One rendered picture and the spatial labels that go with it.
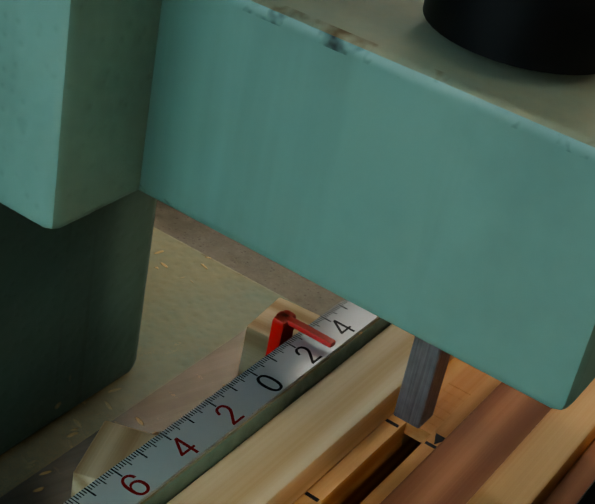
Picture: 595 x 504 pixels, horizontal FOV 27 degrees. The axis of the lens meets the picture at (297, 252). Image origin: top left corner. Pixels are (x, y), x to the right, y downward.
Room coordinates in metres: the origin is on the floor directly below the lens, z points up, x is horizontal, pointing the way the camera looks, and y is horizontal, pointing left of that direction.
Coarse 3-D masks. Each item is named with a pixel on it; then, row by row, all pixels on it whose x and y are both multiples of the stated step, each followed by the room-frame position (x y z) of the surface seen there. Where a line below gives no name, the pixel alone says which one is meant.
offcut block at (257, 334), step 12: (276, 300) 0.52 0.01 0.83; (264, 312) 0.51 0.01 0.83; (276, 312) 0.51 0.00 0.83; (300, 312) 0.51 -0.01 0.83; (312, 312) 0.51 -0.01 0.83; (252, 324) 0.49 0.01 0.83; (264, 324) 0.50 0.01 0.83; (252, 336) 0.49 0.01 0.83; (264, 336) 0.49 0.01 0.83; (252, 348) 0.49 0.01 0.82; (264, 348) 0.49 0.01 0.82; (240, 360) 0.49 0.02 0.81; (252, 360) 0.49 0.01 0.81; (240, 372) 0.49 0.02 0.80
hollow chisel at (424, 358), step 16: (416, 352) 0.30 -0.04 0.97; (432, 352) 0.29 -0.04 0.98; (416, 368) 0.29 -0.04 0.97; (432, 368) 0.29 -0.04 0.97; (416, 384) 0.29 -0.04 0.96; (432, 384) 0.29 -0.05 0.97; (400, 400) 0.30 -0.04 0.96; (416, 400) 0.29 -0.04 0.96; (432, 400) 0.30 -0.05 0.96; (400, 416) 0.29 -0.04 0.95; (416, 416) 0.29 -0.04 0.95
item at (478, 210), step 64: (192, 0) 0.30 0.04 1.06; (256, 0) 0.30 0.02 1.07; (320, 0) 0.30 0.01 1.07; (384, 0) 0.31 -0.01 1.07; (192, 64) 0.30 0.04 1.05; (256, 64) 0.29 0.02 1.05; (320, 64) 0.28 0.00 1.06; (384, 64) 0.28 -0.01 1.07; (448, 64) 0.28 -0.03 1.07; (192, 128) 0.30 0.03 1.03; (256, 128) 0.29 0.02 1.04; (320, 128) 0.28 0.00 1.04; (384, 128) 0.27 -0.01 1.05; (448, 128) 0.27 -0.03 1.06; (512, 128) 0.26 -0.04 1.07; (576, 128) 0.26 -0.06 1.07; (192, 192) 0.30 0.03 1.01; (256, 192) 0.29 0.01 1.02; (320, 192) 0.28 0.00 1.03; (384, 192) 0.27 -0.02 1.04; (448, 192) 0.26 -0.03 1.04; (512, 192) 0.26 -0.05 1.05; (576, 192) 0.25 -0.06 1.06; (320, 256) 0.28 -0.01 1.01; (384, 256) 0.27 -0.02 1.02; (448, 256) 0.26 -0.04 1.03; (512, 256) 0.25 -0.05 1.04; (576, 256) 0.25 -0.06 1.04; (448, 320) 0.26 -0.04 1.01; (512, 320) 0.25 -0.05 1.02; (576, 320) 0.25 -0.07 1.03; (512, 384) 0.25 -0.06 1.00; (576, 384) 0.25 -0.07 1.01
